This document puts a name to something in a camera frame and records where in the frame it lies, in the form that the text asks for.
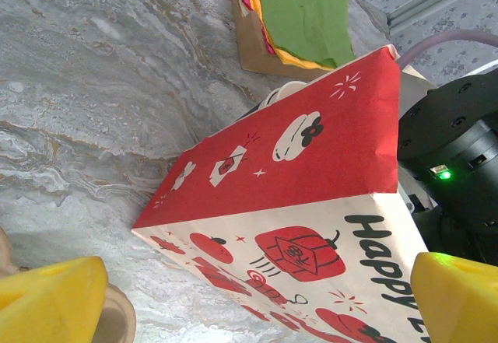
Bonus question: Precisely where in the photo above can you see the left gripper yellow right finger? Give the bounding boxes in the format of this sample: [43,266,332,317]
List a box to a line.
[410,251,498,343]

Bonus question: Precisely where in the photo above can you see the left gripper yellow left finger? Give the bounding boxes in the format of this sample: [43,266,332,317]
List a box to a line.
[0,255,110,343]

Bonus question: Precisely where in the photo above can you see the red white paper bag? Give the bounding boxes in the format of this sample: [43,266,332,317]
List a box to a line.
[131,43,437,343]

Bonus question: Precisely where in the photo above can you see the green paper napkin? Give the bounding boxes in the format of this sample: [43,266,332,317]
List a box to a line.
[259,0,356,68]

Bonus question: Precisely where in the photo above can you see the stack of coloured napkins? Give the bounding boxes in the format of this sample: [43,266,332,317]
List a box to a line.
[228,0,334,82]

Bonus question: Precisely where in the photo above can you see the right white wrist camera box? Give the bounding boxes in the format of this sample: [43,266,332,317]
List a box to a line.
[397,65,439,222]

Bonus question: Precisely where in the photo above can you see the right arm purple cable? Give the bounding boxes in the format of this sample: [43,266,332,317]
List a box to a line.
[395,29,498,68]

